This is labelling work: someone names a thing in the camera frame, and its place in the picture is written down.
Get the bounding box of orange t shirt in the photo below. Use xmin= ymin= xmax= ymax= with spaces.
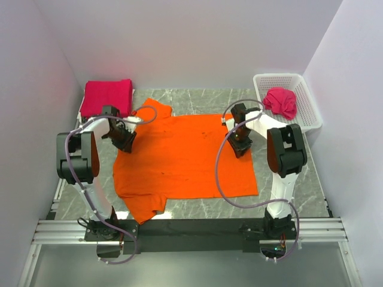
xmin=113 ymin=97 xmax=259 ymax=225

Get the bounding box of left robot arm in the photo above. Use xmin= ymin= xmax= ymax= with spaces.
xmin=56 ymin=106 xmax=142 ymax=233

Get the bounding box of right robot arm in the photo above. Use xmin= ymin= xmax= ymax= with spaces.
xmin=222 ymin=102 xmax=308 ymax=237

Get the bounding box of folded crimson t shirt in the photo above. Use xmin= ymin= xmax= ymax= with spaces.
xmin=80 ymin=79 xmax=133 ymax=118

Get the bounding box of crumpled crimson t shirt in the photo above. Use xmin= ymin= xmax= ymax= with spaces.
xmin=262 ymin=87 xmax=297 ymax=120

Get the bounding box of white plastic basket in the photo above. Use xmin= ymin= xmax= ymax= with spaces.
xmin=253 ymin=73 xmax=323 ymax=132

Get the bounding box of black base beam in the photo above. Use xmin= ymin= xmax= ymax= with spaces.
xmin=84 ymin=218 xmax=297 ymax=257

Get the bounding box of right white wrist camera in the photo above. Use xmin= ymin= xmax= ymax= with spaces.
xmin=221 ymin=117 xmax=235 ymax=131

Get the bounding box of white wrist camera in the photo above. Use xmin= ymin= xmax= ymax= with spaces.
xmin=123 ymin=116 xmax=143 ymax=130
xmin=221 ymin=117 xmax=235 ymax=131

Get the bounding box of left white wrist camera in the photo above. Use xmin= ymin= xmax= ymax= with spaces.
xmin=123 ymin=116 xmax=143 ymax=130

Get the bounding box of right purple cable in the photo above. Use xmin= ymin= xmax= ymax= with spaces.
xmin=215 ymin=99 xmax=300 ymax=262

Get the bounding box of purple cable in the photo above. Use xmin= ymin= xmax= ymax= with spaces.
xmin=65 ymin=105 xmax=158 ymax=265
xmin=215 ymin=99 xmax=300 ymax=262

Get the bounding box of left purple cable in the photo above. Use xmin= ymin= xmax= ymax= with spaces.
xmin=65 ymin=105 xmax=158 ymax=265

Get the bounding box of aluminium rail frame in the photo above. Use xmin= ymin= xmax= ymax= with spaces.
xmin=19 ymin=187 xmax=361 ymax=286

